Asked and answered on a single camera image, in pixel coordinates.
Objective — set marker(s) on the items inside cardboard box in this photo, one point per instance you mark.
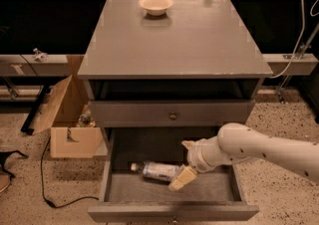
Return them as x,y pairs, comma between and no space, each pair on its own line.
85,118

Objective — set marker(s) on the white bowl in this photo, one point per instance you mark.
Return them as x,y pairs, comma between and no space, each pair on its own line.
156,7

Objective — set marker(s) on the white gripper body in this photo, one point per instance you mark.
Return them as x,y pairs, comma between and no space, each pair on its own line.
195,156

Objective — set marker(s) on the blue plastic bottle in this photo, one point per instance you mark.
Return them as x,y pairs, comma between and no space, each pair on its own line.
155,170

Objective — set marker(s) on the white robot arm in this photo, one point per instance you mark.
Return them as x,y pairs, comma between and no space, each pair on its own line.
237,143

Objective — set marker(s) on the small clear object on ledge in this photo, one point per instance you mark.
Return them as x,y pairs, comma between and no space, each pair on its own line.
40,56

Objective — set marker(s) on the grey drawer cabinet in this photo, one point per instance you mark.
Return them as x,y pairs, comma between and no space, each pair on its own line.
198,51

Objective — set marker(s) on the open cardboard box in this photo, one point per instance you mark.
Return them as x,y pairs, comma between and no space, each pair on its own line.
59,116

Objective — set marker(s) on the open grey middle drawer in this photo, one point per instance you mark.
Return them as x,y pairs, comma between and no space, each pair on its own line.
127,197

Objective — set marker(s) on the closed grey top drawer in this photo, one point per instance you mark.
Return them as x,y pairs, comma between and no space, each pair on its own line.
169,113

